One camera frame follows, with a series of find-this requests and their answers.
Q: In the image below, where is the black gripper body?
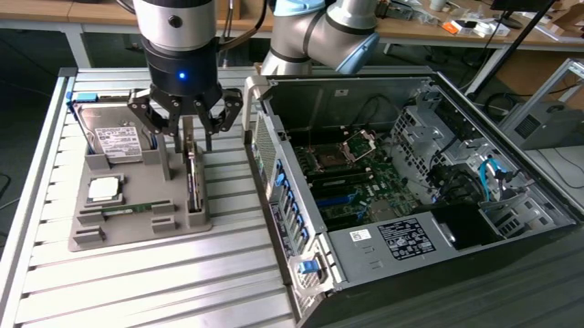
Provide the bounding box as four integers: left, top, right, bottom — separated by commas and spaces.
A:
139, 37, 225, 113

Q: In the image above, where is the graphics card with metal bracket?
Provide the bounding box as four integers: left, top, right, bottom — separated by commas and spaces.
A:
181, 115, 206, 213

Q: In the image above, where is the silver hard disk drive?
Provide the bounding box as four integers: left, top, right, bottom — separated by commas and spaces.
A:
72, 100, 154, 164

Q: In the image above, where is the blue disk caddy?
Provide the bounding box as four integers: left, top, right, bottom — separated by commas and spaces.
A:
66, 90, 159, 154

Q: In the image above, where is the brown cardboard box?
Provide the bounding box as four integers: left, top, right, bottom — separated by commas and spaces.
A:
214, 0, 242, 20

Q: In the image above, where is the silver CPU chip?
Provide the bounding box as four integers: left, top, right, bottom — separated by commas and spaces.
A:
87, 176, 126, 202

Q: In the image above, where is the CPU socket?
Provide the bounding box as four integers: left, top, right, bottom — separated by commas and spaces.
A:
309, 145, 353, 172

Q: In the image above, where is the green RAM stick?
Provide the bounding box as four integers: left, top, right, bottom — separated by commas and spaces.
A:
101, 202, 154, 215

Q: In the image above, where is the metal socket cover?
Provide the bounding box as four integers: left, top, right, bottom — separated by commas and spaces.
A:
341, 129, 380, 161

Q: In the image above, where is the black RAM stick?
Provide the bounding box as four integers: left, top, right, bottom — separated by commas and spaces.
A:
308, 170, 376, 189

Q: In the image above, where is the grey plastic parts rack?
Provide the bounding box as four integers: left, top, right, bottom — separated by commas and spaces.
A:
67, 114, 214, 253

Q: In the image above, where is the wooden desk with white legs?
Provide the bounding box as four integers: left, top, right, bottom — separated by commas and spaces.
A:
0, 0, 276, 68

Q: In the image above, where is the green motherboard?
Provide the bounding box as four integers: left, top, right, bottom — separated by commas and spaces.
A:
292, 141, 424, 232

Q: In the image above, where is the grey metal device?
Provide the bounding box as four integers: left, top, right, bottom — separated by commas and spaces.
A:
382, 1, 416, 20

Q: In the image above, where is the wooden desk with clutter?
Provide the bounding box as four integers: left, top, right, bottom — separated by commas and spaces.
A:
376, 0, 584, 69

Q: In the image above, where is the grey power supply unit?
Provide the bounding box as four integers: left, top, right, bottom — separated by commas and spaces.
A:
326, 210, 457, 284

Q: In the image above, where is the white small box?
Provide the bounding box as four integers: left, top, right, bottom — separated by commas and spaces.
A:
472, 22, 512, 38

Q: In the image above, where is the black monitor stand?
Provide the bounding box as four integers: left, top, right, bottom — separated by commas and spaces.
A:
491, 0, 524, 30

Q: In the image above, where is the black stand pole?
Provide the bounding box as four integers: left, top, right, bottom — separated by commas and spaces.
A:
468, 0, 563, 102

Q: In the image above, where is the open PC case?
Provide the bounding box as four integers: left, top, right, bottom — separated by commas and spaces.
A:
241, 66, 584, 328

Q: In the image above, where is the silver metal disk bay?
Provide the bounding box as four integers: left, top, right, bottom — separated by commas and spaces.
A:
479, 189, 560, 240

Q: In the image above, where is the grey equipment cabinet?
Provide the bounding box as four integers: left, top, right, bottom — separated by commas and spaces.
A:
499, 98, 584, 151

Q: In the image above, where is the folded brown cardboard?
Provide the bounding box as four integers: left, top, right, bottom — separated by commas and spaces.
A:
550, 3, 584, 38

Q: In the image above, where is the black wire bundle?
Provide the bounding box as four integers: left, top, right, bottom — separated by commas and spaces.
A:
427, 163, 485, 206

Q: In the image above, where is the blue SATA wire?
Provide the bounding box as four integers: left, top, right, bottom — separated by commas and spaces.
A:
479, 155, 505, 206

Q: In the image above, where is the aluminium profile frame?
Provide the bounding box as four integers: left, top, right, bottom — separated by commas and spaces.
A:
538, 57, 584, 103

